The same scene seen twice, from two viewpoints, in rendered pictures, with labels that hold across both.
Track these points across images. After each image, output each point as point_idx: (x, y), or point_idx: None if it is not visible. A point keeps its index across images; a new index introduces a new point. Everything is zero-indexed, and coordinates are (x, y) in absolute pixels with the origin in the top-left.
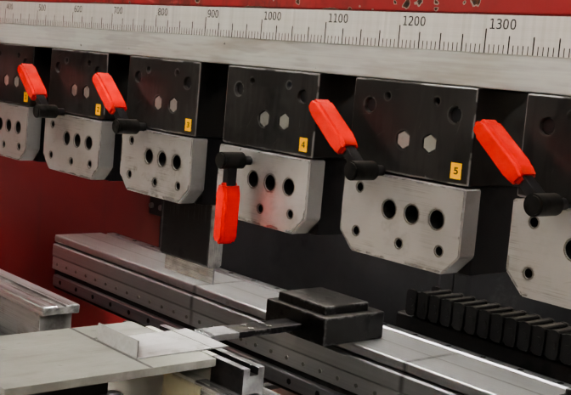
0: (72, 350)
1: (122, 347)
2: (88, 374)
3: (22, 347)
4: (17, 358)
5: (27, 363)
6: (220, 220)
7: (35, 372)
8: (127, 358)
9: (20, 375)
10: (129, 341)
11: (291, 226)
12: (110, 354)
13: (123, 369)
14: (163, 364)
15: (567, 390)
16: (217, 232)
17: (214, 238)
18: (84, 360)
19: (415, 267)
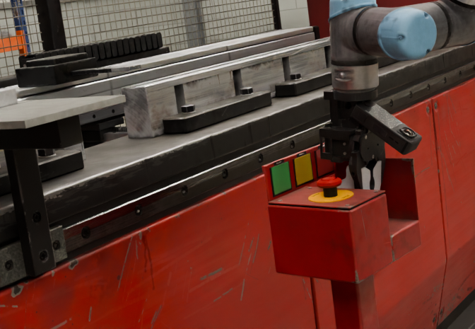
0: (6, 110)
1: (1, 102)
2: (67, 98)
3: (10, 114)
4: (47, 107)
5: (58, 105)
6: None
7: (78, 100)
8: (14, 105)
9: (88, 100)
10: (6, 93)
11: None
12: (9, 107)
13: (45, 100)
14: (24, 100)
15: (54, 59)
16: None
17: None
18: (32, 105)
19: None
